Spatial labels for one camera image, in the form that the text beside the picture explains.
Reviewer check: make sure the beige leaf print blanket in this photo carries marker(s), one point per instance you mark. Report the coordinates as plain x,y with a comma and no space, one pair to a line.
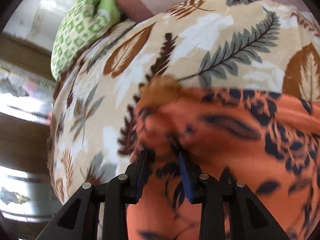
200,42

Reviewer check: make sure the orange floral print garment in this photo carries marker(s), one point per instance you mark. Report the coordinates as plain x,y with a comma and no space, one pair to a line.
250,155

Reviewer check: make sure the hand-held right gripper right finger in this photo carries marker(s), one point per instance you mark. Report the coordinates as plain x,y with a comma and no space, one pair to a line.
186,177

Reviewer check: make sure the wooden wardrobe with mirror panels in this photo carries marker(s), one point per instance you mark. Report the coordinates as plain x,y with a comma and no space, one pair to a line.
22,135

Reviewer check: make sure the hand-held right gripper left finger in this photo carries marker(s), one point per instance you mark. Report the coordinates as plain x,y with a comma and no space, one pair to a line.
140,177

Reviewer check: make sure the green patterned pillow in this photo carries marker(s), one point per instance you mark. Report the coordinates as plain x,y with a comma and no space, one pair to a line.
77,30

